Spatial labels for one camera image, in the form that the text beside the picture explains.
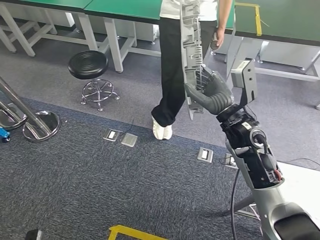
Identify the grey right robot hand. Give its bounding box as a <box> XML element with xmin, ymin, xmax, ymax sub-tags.
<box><xmin>184</xmin><ymin>64</ymin><xmax>235</xmax><ymax>116</ymax></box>

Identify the grey plastic wheel hubcap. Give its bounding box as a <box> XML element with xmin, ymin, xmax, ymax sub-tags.
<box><xmin>179</xmin><ymin>0</ymin><xmax>213</xmax><ymax>121</ymax></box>

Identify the black handheld device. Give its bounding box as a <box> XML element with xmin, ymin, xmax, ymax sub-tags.
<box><xmin>210</xmin><ymin>31</ymin><xmax>220</xmax><ymax>51</ymax></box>

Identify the metal floor socket box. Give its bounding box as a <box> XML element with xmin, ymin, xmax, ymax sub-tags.
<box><xmin>196</xmin><ymin>147</ymin><xmax>214</xmax><ymax>164</ymax></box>
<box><xmin>223</xmin><ymin>152</ymin><xmax>238</xmax><ymax>170</ymax></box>
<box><xmin>103</xmin><ymin>128</ymin><xmax>123</xmax><ymax>143</ymax></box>

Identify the person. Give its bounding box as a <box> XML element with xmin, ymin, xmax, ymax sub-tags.
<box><xmin>151</xmin><ymin>0</ymin><xmax>233</xmax><ymax>141</ymax></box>

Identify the closed metal floor plate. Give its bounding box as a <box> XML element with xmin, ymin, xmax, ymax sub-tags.
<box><xmin>121</xmin><ymin>132</ymin><xmax>138</xmax><ymax>148</ymax></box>

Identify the black round stool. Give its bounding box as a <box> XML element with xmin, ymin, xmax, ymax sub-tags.
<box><xmin>68</xmin><ymin>50</ymin><xmax>121</xmax><ymax>113</ymax></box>

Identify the yellow floor tape square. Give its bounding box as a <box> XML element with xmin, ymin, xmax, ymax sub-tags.
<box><xmin>108</xmin><ymin>224</ymin><xmax>168</xmax><ymax>240</ymax></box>

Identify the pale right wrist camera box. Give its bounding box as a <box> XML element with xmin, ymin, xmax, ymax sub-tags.
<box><xmin>230</xmin><ymin>59</ymin><xmax>258</xmax><ymax>109</ymax></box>

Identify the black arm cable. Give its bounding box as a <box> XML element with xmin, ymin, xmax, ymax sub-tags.
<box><xmin>229</xmin><ymin>168</ymin><xmax>242</xmax><ymax>240</ymax></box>

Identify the white table frame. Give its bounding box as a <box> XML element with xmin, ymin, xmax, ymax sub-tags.
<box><xmin>0</xmin><ymin>0</ymin><xmax>100</xmax><ymax>59</ymax></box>

